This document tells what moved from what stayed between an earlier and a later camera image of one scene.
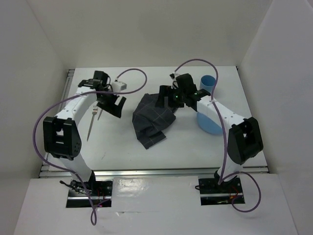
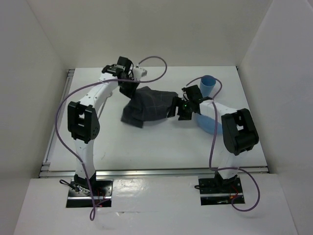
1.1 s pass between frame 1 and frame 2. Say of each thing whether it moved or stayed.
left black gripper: moved
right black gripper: moved
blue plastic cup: stayed
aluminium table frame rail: stayed
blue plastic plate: stayed
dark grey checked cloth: moved
